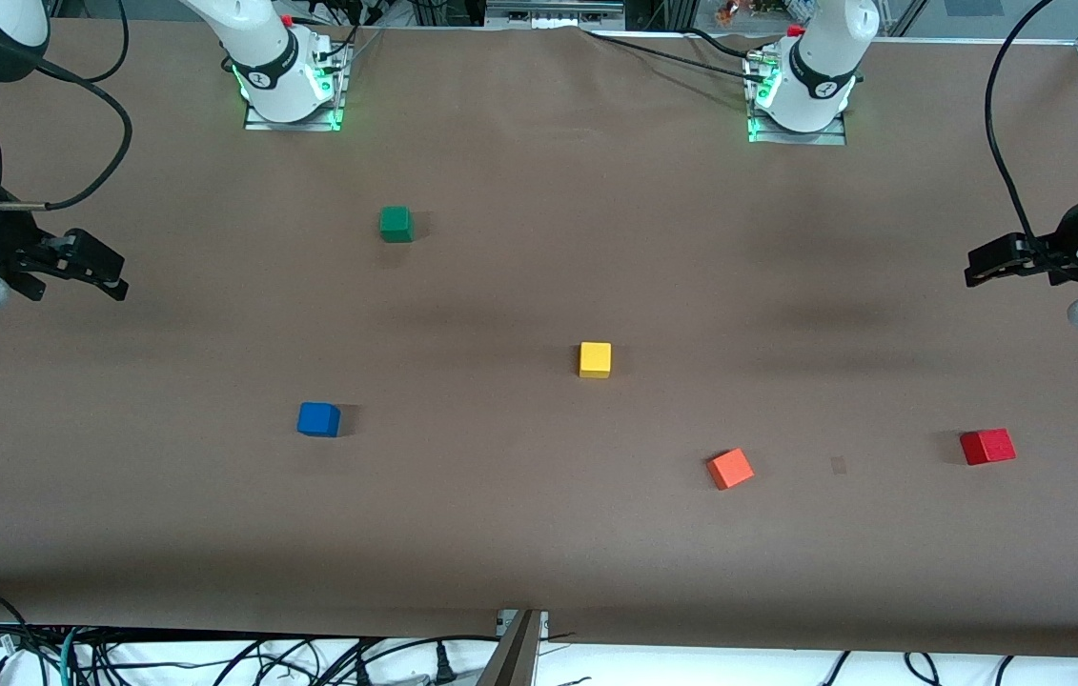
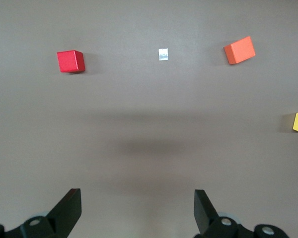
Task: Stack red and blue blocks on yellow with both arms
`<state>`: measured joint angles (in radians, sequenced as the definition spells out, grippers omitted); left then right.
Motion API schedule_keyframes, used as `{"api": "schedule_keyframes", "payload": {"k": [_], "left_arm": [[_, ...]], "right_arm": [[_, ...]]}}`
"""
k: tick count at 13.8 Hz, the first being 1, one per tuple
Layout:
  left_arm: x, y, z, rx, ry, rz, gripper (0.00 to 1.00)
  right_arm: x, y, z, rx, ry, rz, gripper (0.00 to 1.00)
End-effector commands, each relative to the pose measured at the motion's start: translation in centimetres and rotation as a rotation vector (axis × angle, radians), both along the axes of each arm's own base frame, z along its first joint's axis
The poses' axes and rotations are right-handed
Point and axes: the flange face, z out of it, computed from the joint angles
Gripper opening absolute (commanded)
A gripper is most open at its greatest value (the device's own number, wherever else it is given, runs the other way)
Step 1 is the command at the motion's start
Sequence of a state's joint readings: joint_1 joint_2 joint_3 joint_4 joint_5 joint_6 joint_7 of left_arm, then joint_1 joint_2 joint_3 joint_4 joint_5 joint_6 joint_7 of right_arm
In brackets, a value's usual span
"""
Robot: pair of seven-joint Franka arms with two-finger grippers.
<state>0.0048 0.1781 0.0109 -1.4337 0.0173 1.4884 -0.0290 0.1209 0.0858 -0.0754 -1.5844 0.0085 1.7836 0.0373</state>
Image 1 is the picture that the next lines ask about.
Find red wooden block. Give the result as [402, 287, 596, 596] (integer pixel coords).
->
[960, 428, 1017, 467]

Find blue wooden block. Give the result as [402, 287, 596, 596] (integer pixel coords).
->
[297, 401, 342, 439]

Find orange wooden block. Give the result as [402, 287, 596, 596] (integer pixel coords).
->
[706, 447, 756, 491]

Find brown table cover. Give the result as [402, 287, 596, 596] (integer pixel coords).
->
[0, 19, 1078, 660]

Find grey power strip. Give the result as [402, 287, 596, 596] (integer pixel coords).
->
[485, 0, 627, 30]

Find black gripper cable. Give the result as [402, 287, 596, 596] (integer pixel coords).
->
[0, 57, 135, 212]
[983, 0, 1058, 251]

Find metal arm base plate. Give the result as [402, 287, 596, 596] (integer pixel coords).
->
[745, 52, 848, 147]
[242, 36, 349, 133]

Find black base cable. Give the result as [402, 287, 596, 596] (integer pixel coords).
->
[582, 29, 755, 73]

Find camera mount post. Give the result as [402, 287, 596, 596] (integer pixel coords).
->
[476, 608, 551, 686]

